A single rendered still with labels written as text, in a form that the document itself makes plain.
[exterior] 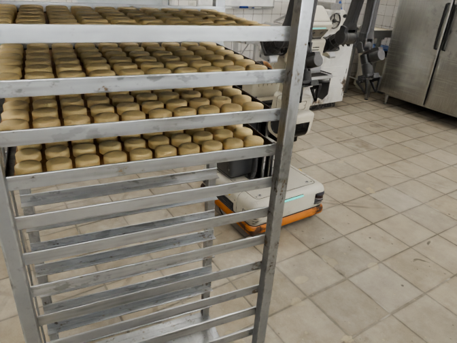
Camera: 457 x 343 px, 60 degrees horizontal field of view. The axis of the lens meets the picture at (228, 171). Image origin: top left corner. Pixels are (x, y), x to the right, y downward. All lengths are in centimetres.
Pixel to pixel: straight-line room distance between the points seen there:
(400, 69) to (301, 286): 393
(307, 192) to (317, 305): 78
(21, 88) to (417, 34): 511
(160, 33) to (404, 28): 501
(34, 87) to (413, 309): 209
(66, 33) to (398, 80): 518
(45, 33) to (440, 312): 221
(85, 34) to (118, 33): 6
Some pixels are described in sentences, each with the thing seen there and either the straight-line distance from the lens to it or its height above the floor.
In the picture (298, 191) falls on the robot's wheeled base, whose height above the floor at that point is 27.
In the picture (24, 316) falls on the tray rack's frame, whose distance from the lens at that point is 101.
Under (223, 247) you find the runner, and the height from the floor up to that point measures 88.
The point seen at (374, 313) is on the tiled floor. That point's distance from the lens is 228.
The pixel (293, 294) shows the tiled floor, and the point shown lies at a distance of 224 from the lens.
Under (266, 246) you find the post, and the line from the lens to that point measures 110.
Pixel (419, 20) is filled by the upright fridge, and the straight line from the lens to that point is 556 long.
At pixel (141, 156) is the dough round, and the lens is 88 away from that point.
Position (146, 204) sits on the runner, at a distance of 91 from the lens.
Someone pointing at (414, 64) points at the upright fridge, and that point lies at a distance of 557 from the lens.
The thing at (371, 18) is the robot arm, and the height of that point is 135.
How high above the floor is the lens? 152
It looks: 27 degrees down
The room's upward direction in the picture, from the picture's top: 4 degrees clockwise
